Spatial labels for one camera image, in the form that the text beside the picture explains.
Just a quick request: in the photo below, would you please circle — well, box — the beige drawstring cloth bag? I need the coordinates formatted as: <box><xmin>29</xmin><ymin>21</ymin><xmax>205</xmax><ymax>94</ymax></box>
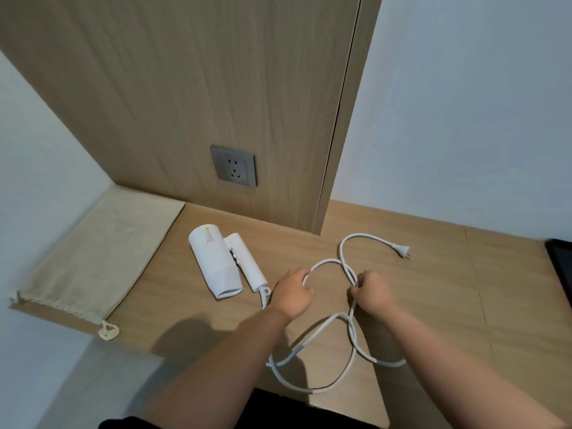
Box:
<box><xmin>9</xmin><ymin>185</ymin><xmax>186</xmax><ymax>343</ymax></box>

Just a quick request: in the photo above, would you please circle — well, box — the person's right hand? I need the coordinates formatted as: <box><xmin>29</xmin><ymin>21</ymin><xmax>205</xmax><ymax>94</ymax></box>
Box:
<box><xmin>348</xmin><ymin>271</ymin><xmax>397</xmax><ymax>315</ymax></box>

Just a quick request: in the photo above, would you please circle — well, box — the wooden cabinet panel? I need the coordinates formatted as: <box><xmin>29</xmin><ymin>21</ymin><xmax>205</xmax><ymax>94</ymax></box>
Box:
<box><xmin>0</xmin><ymin>0</ymin><xmax>384</xmax><ymax>236</ymax></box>

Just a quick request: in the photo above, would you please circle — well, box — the white folding hair dryer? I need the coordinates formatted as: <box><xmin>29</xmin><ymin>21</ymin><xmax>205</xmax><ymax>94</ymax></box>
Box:
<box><xmin>188</xmin><ymin>223</ymin><xmax>272</xmax><ymax>301</ymax></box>

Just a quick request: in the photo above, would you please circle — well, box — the person's right forearm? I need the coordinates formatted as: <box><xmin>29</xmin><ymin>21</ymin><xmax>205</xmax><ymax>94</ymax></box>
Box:
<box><xmin>379</xmin><ymin>303</ymin><xmax>569</xmax><ymax>429</ymax></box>

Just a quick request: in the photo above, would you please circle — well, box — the person's black clothing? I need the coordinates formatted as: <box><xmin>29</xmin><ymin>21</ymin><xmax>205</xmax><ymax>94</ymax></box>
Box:
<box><xmin>98</xmin><ymin>388</ymin><xmax>381</xmax><ymax>429</ymax></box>

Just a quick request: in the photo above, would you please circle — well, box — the black flat device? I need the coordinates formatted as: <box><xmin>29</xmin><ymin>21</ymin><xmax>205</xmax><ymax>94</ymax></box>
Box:
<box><xmin>545</xmin><ymin>238</ymin><xmax>572</xmax><ymax>309</ymax></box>

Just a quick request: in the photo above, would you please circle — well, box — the person's left hand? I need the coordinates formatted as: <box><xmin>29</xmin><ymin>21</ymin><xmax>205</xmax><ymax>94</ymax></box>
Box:
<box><xmin>269</xmin><ymin>268</ymin><xmax>315</xmax><ymax>321</ymax></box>

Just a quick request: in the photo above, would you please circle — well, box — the white power cord with plug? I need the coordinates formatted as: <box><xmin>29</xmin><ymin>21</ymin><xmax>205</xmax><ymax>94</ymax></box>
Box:
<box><xmin>260</xmin><ymin>233</ymin><xmax>411</xmax><ymax>394</ymax></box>

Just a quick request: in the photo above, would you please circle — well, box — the grey wall socket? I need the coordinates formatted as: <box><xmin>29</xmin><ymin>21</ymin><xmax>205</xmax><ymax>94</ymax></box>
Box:
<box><xmin>209</xmin><ymin>144</ymin><xmax>258</xmax><ymax>188</ymax></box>

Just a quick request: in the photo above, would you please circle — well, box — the person's left forearm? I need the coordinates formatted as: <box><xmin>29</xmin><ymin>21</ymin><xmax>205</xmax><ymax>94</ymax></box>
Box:
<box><xmin>139</xmin><ymin>305</ymin><xmax>305</xmax><ymax>429</ymax></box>

